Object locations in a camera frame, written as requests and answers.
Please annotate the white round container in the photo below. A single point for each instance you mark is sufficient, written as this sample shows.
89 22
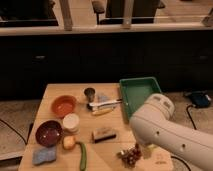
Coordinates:
71 122

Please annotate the bunch of dark grapes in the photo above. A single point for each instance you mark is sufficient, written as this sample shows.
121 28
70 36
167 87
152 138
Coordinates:
130 156

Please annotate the blue sponge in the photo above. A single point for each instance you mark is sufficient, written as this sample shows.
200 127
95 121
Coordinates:
44 155

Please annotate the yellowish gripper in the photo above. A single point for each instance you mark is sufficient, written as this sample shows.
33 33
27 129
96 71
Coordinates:
147 151

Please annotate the small metal cup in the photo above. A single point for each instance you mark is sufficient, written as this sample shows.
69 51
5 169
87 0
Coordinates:
90 94

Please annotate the dark maroon bowl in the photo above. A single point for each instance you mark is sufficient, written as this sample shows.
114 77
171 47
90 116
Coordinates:
48 133

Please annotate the blue black floor device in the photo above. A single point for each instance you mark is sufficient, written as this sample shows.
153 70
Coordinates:
199 99

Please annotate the white handled brush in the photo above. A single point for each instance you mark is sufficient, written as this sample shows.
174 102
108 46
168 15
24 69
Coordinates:
93 105

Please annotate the green plastic tray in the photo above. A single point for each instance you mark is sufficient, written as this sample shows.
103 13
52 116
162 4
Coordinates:
134 92

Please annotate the yellow apple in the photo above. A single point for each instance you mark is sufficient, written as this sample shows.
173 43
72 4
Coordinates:
69 142

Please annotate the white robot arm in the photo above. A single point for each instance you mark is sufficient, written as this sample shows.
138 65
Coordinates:
151 124

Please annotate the yellow banana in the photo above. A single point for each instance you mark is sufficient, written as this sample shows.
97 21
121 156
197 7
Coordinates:
102 111

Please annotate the orange-red bowl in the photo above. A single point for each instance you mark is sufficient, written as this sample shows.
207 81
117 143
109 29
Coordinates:
63 105

